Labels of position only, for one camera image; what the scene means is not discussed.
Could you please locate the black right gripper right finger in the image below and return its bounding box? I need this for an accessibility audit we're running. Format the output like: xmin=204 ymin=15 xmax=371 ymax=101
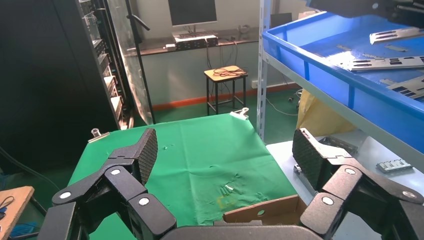
xmin=292 ymin=128 xmax=424 ymax=240

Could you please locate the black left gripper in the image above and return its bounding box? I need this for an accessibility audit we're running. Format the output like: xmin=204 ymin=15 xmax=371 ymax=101
xmin=306 ymin=0 xmax=424 ymax=29

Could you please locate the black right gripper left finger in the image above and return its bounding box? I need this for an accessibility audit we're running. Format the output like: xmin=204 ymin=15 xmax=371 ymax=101
xmin=38 ymin=128 xmax=178 ymax=240

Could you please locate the silver metal IO shield plate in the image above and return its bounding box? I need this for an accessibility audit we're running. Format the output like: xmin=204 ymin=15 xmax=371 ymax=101
xmin=386 ymin=75 xmax=424 ymax=100
xmin=346 ymin=55 xmax=424 ymax=72
xmin=369 ymin=27 xmax=424 ymax=46

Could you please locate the brown cardboard box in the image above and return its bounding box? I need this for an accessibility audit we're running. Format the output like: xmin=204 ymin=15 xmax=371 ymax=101
xmin=222 ymin=194 xmax=308 ymax=227

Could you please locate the blue plastic tray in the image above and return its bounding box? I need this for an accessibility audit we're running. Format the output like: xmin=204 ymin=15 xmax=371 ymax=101
xmin=261 ymin=11 xmax=424 ymax=155

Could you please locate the black box on counter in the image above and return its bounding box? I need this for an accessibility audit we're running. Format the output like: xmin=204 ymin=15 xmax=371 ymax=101
xmin=269 ymin=12 xmax=294 ymax=30

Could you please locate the small slotted metal part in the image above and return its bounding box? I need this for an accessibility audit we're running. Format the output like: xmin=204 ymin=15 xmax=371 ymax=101
xmin=375 ymin=158 xmax=414 ymax=174

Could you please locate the silver binder clip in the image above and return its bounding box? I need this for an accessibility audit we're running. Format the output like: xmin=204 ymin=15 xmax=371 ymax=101
xmin=229 ymin=106 xmax=250 ymax=121
xmin=87 ymin=127 xmax=111 ymax=144

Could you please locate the yellow woven bag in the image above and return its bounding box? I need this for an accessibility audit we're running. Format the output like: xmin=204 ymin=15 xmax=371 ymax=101
xmin=295 ymin=89 xmax=357 ymax=137

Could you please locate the green cloth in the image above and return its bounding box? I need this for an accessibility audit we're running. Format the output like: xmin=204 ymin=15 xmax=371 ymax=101
xmin=67 ymin=113 xmax=299 ymax=240

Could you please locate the black server rack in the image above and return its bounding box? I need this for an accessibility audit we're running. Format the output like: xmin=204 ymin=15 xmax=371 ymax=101
xmin=49 ymin=0 xmax=135 ymax=131

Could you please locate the wooden board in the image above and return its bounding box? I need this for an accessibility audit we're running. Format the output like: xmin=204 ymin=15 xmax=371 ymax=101
xmin=0 ymin=186 xmax=36 ymax=240

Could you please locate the clear acrylic panel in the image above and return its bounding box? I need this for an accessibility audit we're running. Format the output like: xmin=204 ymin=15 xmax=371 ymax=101
xmin=105 ymin=0 xmax=156 ymax=126

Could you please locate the black stand pole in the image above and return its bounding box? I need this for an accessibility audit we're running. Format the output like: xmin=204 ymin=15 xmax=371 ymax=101
xmin=125 ymin=0 xmax=157 ymax=125

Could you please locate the grey slotted angle steel bar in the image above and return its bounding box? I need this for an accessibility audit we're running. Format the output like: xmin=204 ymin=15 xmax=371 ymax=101
xmin=257 ymin=0 xmax=276 ymax=142

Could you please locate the wooden top black stool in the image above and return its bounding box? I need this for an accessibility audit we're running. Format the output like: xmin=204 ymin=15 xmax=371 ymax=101
xmin=203 ymin=65 xmax=249 ymax=116

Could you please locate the white keyboard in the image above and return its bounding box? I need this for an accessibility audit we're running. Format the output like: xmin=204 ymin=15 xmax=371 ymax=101
xmin=172 ymin=30 xmax=218 ymax=42

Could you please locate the black computer monitor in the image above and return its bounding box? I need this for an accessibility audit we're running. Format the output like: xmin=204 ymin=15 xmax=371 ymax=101
xmin=167 ymin=0 xmax=219 ymax=28

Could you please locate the grey sheet metal bracket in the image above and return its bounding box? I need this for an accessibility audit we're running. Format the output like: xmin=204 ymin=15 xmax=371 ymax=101
xmin=318 ymin=135 xmax=359 ymax=156

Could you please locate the white floor cable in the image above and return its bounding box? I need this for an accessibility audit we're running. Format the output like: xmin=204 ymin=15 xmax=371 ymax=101
xmin=264 ymin=88 xmax=302 ymax=117

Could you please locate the black coiled cable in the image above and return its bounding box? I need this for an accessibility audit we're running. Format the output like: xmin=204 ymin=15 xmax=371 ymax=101
xmin=211 ymin=66 xmax=249 ymax=78

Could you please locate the black network switch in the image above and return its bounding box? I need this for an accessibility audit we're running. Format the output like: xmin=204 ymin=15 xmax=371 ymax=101
xmin=174 ymin=37 xmax=220 ymax=51

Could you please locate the brown wall counter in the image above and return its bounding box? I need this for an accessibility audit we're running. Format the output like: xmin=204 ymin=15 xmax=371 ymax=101
xmin=127 ymin=28 xmax=263 ymax=57

